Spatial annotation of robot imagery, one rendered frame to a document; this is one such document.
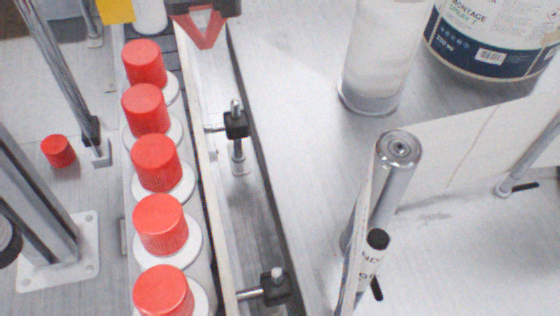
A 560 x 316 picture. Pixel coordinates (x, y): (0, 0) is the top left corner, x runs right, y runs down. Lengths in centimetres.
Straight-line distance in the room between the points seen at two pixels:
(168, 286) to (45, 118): 49
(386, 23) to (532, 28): 22
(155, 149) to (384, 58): 32
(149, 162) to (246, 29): 44
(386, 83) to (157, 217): 37
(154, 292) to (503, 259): 40
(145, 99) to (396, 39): 30
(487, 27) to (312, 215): 34
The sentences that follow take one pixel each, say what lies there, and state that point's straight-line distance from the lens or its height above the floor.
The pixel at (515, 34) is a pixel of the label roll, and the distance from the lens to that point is 70.
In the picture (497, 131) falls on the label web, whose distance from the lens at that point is 50.
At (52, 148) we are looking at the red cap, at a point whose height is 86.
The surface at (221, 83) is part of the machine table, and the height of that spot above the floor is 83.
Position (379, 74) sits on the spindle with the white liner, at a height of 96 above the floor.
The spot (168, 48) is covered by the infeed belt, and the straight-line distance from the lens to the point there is 73.
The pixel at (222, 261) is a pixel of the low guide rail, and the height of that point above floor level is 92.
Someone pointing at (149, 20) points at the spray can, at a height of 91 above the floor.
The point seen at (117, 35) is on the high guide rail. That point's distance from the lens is 64.
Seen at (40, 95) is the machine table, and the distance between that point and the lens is 79.
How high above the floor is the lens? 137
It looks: 55 degrees down
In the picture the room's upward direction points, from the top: 4 degrees clockwise
